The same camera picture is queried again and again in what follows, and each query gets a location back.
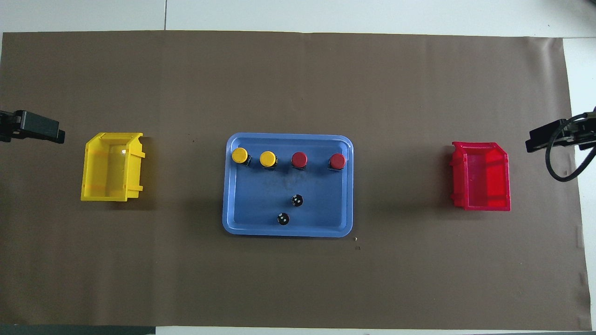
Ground blue plastic tray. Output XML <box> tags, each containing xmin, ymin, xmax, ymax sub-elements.
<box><xmin>222</xmin><ymin>133</ymin><xmax>354</xmax><ymax>238</ymax></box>

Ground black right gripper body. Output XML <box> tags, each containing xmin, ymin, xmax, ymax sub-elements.
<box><xmin>563</xmin><ymin>112</ymin><xmax>596</xmax><ymax>150</ymax></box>

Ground yellow plastic bin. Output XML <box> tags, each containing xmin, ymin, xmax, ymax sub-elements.
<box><xmin>81</xmin><ymin>132</ymin><xmax>146</xmax><ymax>202</ymax></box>

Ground yellow push button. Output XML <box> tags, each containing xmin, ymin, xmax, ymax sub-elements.
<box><xmin>259</xmin><ymin>151</ymin><xmax>279</xmax><ymax>171</ymax></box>
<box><xmin>231</xmin><ymin>147</ymin><xmax>252</xmax><ymax>167</ymax></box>

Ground red plastic bin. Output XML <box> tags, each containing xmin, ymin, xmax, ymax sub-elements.
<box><xmin>449</xmin><ymin>141</ymin><xmax>511</xmax><ymax>212</ymax></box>

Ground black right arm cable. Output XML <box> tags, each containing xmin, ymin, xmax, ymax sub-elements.
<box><xmin>545</xmin><ymin>106</ymin><xmax>596</xmax><ymax>182</ymax></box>

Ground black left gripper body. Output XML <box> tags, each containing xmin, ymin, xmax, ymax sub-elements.
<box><xmin>0</xmin><ymin>110</ymin><xmax>23</xmax><ymax>142</ymax></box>

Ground brown paper table mat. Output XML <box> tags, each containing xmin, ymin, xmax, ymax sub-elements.
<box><xmin>0</xmin><ymin>30</ymin><xmax>592</xmax><ymax>329</ymax></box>

